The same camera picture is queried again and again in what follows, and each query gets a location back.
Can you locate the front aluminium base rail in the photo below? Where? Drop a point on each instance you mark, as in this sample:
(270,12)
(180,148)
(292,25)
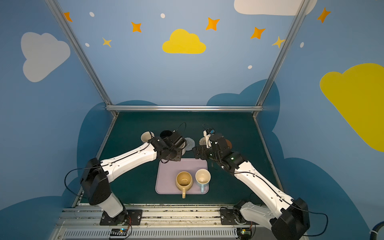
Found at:
(159,222)

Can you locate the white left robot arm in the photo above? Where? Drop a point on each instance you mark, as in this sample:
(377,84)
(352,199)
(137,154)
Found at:
(98,175)

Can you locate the lilac serving tray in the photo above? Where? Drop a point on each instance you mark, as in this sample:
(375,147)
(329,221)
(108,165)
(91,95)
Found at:
(167,173)

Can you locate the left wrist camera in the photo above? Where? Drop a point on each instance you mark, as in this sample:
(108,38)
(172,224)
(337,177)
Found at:
(177,140)

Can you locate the black mug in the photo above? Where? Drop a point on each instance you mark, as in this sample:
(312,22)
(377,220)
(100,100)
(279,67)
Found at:
(166,133)

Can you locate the brown wooden coaster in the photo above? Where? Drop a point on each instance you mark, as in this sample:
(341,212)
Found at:
(229,144)

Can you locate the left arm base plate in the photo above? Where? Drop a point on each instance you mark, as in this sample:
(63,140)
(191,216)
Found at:
(133,217)

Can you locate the purple mug cream inside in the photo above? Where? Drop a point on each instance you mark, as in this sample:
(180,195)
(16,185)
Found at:
(147,136)

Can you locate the beige woven coaster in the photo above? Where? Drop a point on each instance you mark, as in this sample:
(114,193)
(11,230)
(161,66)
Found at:
(203,141)

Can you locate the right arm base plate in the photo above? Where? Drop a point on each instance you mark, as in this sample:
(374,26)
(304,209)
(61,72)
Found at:
(233,217)

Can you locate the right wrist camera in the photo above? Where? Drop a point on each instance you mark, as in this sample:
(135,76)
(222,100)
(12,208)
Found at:
(213,139)

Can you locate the horizontal aluminium frame rail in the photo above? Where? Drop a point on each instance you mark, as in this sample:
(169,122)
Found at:
(127,108)

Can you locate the right circuit board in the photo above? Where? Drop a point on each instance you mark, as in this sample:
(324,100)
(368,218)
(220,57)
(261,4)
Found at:
(244,234)

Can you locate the left circuit board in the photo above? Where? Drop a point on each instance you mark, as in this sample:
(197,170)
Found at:
(118,234)

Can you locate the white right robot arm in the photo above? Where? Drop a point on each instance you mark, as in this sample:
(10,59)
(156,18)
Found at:
(287,218)

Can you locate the aluminium frame post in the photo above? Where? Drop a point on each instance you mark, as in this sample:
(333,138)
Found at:
(290,37)
(59,15)

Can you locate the circuit board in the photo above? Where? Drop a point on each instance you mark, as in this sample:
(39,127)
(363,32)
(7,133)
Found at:
(244,234)
(118,234)

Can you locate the grey woven coaster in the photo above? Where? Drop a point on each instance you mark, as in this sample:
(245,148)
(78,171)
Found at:
(190,144)

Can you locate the right aluminium frame post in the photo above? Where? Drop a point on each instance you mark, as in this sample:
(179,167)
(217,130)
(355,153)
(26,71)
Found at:
(290,37)

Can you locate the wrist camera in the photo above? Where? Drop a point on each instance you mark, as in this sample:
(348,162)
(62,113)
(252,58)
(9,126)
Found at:
(177,140)
(213,139)

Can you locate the left aluminium frame post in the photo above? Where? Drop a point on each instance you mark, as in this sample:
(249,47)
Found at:
(59,15)

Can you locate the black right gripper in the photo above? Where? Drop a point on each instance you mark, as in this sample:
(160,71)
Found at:
(202,151)

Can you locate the light blue mug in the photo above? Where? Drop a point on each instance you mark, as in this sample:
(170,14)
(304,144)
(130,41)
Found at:
(203,177)

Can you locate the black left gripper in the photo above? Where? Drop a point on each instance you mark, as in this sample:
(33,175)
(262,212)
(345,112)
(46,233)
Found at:
(176,141)

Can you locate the yellow mug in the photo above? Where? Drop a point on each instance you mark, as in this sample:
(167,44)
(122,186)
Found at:
(184,182)

